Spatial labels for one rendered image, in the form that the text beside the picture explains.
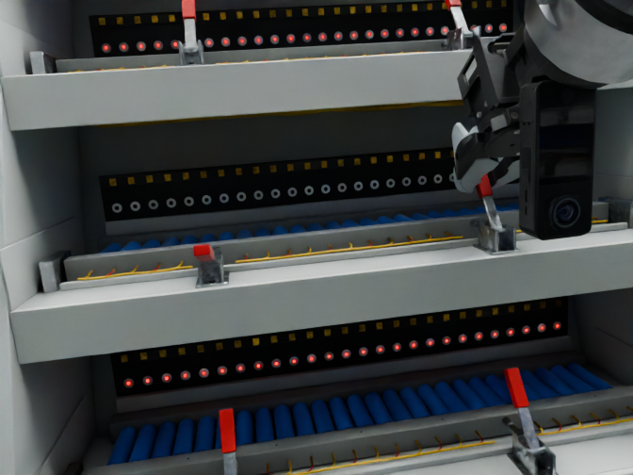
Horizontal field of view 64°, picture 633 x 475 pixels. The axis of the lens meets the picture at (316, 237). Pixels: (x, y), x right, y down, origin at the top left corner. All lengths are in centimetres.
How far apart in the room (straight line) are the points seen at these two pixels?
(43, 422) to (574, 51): 50
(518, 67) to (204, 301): 31
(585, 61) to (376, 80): 21
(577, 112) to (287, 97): 24
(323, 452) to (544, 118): 35
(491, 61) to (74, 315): 39
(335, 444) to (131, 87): 38
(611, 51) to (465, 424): 36
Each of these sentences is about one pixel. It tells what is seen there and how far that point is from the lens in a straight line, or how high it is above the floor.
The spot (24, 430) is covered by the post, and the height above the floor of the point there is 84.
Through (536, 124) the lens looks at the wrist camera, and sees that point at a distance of 39.
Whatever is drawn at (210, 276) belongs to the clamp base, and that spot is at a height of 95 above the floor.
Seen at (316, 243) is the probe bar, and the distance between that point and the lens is 51.
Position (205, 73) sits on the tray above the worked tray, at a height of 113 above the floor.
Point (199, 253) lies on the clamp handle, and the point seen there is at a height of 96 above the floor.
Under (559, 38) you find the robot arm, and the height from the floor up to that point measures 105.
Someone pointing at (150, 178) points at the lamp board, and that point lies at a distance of 62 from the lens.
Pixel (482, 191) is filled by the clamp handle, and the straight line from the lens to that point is 52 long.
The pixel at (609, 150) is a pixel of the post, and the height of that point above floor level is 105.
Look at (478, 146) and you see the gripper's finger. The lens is 44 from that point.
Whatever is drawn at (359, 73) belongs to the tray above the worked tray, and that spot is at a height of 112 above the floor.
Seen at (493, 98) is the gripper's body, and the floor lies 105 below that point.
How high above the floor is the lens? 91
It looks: 8 degrees up
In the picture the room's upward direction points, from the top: 7 degrees counter-clockwise
